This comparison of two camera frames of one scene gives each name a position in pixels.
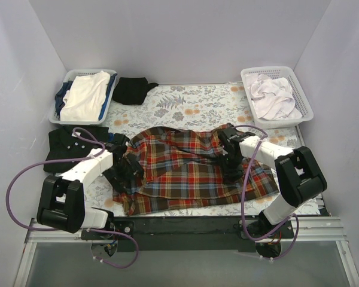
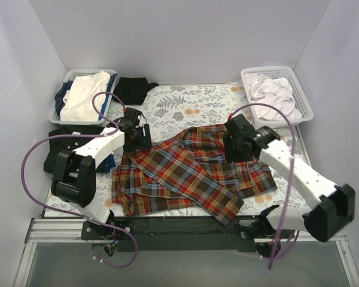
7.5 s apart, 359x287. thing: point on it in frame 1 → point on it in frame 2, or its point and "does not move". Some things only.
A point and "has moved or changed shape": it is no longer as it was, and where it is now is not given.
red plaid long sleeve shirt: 181,166 has moved or changed shape
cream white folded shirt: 82,101 does not move
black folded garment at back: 132,90 does not move
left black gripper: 127,172 → 146,136
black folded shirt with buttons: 64,144 does not move
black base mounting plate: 189,234 does not move
